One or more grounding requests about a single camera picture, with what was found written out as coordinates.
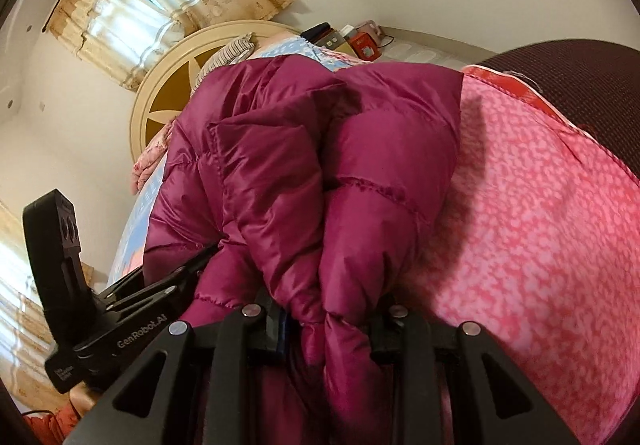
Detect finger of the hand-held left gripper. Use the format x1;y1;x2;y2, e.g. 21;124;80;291
94;244;222;308
106;282;187;328

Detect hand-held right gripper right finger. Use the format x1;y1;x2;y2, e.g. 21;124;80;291
369;294;585;445

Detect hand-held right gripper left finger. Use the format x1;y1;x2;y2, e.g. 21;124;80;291
65;297;293;445

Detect maroon puffer jacket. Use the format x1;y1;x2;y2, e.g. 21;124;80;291
144;56;466;445

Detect person's left forearm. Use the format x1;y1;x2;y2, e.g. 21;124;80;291
22;379;103;443

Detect pink floral cloth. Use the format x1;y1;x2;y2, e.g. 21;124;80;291
129;119;177;197

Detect pink speckled blanket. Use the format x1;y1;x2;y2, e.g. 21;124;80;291
395;65;640;445

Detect cream round headboard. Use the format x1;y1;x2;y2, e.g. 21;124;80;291
131;20;302;167

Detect grey striped pillow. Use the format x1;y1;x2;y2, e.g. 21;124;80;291
192;32;259;87

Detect beige patterned window curtain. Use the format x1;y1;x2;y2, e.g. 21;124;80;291
44;0;294;92

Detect beige box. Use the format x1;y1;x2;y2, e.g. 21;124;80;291
317;32;352;57

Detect orange red box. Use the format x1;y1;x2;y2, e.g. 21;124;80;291
348;28;384;61

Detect black flat box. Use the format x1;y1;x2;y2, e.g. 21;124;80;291
300;22;334;44

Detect dark maroon textured cloth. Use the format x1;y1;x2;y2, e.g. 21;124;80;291
472;39;640;178

